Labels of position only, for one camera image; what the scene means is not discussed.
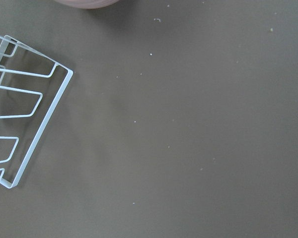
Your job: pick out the pink bowl with ice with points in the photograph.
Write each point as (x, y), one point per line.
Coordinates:
(87, 4)

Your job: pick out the white wire cup rack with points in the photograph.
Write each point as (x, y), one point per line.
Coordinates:
(31, 85)

